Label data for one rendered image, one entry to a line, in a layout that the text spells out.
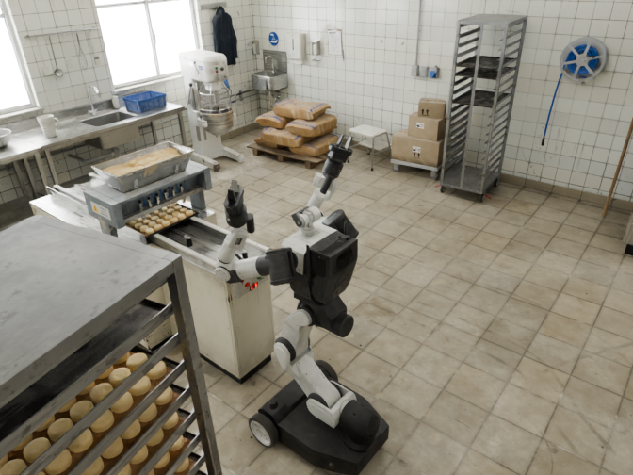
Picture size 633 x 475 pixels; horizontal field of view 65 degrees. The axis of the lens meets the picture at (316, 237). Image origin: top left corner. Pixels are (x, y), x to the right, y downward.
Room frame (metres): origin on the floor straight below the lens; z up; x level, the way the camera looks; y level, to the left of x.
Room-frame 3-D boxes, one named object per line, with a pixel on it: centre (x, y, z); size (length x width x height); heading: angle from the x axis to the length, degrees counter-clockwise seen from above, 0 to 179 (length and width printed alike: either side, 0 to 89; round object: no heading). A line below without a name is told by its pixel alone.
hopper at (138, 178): (2.93, 1.06, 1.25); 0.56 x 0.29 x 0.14; 140
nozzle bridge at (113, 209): (2.93, 1.06, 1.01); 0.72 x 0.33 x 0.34; 140
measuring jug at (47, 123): (4.84, 2.62, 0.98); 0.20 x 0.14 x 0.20; 91
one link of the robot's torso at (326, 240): (1.92, -0.01, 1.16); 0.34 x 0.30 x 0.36; 139
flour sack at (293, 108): (6.55, 0.16, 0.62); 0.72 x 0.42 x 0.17; 57
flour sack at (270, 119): (6.74, 0.41, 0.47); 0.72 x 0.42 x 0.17; 141
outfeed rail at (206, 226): (3.11, 1.05, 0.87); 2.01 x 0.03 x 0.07; 50
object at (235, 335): (2.61, 0.67, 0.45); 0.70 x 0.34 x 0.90; 50
